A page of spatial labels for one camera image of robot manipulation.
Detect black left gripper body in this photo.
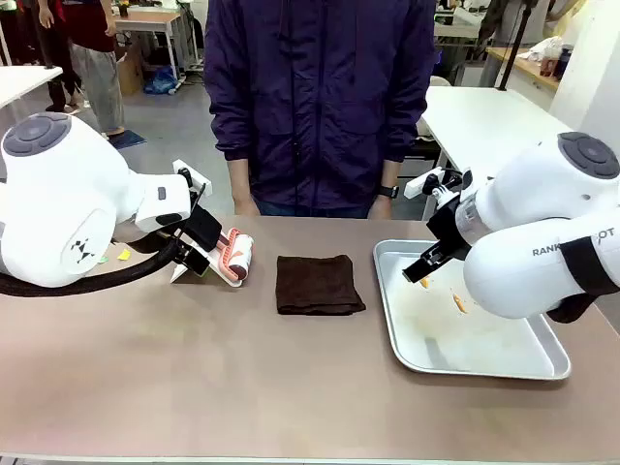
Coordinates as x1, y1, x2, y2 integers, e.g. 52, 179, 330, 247
181, 207, 225, 254

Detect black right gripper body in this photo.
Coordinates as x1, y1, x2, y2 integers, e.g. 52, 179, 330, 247
425, 197, 473, 259

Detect pink and white lint roller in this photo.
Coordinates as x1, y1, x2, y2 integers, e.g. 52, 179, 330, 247
214, 227, 257, 288

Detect dark brown cloth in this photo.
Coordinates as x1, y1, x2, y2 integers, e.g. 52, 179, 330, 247
275, 254, 367, 317

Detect person's left forearm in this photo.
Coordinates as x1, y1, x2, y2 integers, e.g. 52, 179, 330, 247
376, 158, 404, 188

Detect person's right forearm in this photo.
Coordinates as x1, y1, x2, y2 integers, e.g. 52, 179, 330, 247
227, 157, 262, 202

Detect person's right hand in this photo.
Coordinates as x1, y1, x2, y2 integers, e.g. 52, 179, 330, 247
232, 193, 262, 217

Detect person's left hand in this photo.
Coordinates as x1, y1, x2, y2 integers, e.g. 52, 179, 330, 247
366, 195, 394, 221

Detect white folded stand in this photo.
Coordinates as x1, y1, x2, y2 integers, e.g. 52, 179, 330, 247
169, 250, 249, 291

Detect silver metal tray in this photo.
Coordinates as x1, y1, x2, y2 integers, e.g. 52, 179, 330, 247
372, 238, 573, 381

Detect large white table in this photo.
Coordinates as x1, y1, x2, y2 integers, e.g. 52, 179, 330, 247
417, 85, 563, 222

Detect blue jeans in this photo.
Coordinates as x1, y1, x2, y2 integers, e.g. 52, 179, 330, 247
250, 195, 375, 220

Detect blue floor mat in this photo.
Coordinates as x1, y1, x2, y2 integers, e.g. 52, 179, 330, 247
107, 130, 148, 148

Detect blue plastic bag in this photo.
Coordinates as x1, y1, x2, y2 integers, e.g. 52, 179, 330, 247
143, 65, 179, 96

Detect dark purple jacket torso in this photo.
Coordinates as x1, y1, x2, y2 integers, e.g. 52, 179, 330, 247
202, 0, 437, 219

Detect brown cardboard box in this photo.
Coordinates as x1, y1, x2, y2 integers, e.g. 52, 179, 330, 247
114, 40, 146, 97

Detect wooden counter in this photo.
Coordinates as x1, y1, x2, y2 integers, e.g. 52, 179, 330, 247
485, 46, 563, 94

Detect person in red shirt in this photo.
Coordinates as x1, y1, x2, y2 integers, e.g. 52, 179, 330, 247
61, 0, 128, 138

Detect thick black stand pole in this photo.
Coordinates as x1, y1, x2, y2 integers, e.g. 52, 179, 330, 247
495, 0, 533, 93

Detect white plastic bag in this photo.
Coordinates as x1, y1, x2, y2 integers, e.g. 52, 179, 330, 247
516, 35, 564, 63

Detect dark blue bottle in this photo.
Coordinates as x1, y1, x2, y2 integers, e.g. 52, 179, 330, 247
551, 44, 575, 81

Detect wood top desk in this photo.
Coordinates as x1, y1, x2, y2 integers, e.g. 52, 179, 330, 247
108, 4, 191, 84

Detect white table with pole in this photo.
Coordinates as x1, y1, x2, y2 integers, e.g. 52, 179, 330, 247
0, 64, 65, 111

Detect person in black clothes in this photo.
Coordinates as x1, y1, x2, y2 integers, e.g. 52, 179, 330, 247
0, 0, 84, 116

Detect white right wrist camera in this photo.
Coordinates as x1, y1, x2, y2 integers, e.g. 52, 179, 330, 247
403, 166, 446, 201

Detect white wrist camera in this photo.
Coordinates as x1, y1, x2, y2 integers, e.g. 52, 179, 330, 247
171, 158, 213, 196
403, 166, 446, 201

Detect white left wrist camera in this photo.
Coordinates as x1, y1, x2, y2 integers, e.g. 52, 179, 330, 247
171, 158, 213, 196

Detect black left arm cable sleeve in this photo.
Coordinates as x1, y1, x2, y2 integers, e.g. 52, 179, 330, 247
0, 231, 189, 298

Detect black arm cable sleeve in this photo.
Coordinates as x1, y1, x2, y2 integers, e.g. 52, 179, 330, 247
0, 231, 189, 298
546, 235, 620, 326

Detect black right arm cable sleeve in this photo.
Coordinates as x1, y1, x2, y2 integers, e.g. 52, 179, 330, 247
546, 235, 620, 326

